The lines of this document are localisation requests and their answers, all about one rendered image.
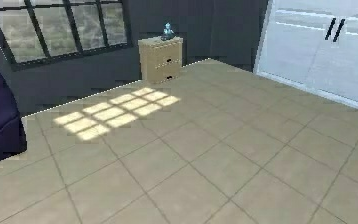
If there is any white double door wardrobe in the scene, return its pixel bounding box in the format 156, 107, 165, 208
253, 0, 358, 113

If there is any black bar door handle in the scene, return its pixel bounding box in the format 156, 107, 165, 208
332, 18, 346, 43
324, 17, 337, 41

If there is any beige chest of drawers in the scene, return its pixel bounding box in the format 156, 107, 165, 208
137, 36, 184, 85

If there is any small blue statuette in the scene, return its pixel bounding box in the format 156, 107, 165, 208
160, 22, 176, 42

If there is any black framed window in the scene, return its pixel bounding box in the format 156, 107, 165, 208
0, 0, 134, 72

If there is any dark blue sofa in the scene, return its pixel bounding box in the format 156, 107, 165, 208
0, 63, 28, 167

